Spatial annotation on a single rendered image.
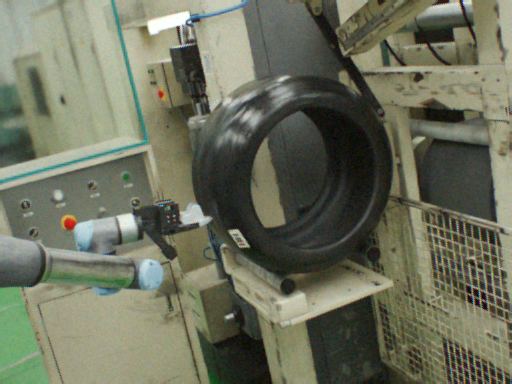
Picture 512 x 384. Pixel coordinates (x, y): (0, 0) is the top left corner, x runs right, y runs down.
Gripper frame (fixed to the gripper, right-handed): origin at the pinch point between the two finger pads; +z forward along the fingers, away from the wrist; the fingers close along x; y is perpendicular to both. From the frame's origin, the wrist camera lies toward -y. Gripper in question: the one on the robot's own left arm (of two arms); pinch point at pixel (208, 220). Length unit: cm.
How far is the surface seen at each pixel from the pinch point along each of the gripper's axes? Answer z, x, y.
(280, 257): 15.5, -11.1, -10.9
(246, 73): 26, 26, 37
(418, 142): 103, 46, 3
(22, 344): -53, 240, -119
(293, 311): 17.9, -11.1, -27.1
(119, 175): -11, 63, 6
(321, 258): 27.7, -11.3, -13.8
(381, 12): 54, -8, 51
